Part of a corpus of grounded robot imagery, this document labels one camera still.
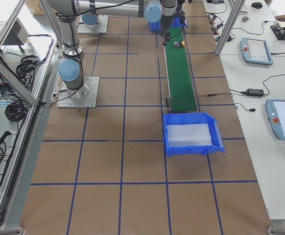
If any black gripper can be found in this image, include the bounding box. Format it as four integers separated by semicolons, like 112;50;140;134
161;21;172;46

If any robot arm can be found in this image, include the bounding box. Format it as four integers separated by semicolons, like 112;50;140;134
47;0;147;101
74;0;177;46

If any blue left plastic bin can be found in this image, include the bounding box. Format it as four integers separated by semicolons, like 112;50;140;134
148;18;189;32

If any blue plastic bin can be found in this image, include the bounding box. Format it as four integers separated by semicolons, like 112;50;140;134
148;18;189;32
163;113;225;157

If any green conveyor belt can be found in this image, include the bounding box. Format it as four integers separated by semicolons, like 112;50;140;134
165;27;197;112

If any far teach pendant tablet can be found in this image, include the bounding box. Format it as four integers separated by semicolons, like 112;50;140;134
240;37;273;66

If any teach pendant tablet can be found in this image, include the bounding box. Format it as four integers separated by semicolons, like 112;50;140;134
240;37;273;66
265;99;285;141

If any black power adapter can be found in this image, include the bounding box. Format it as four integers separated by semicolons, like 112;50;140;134
246;89;265;97

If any white foam pad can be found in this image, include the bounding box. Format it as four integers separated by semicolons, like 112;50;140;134
167;123;212;147

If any blue right plastic bin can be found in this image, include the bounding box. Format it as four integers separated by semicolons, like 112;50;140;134
163;113;225;157

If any near teach pendant tablet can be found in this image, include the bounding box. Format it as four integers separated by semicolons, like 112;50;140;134
265;99;285;141

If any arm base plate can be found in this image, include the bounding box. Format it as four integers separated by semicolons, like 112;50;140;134
77;14;109;34
56;76;100;108

